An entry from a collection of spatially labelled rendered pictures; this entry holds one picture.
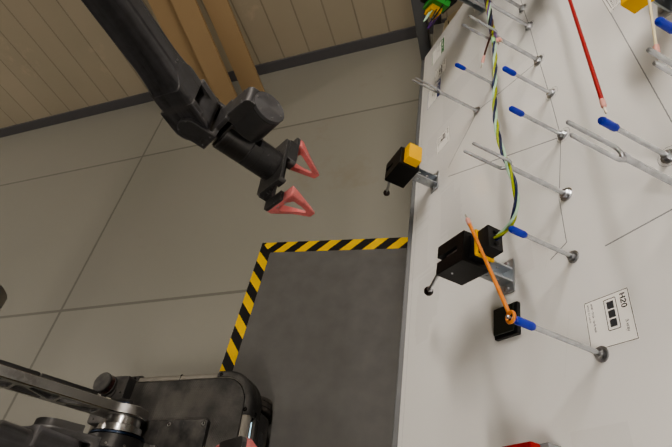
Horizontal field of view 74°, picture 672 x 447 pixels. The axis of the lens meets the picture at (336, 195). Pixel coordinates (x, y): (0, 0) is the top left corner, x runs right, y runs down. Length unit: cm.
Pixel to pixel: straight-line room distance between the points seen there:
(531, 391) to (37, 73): 424
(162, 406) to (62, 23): 298
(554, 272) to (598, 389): 14
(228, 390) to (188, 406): 15
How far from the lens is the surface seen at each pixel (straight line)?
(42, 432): 47
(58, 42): 414
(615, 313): 50
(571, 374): 52
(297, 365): 187
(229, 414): 163
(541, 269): 59
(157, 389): 183
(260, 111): 68
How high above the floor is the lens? 160
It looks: 44 degrees down
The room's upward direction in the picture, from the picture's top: 23 degrees counter-clockwise
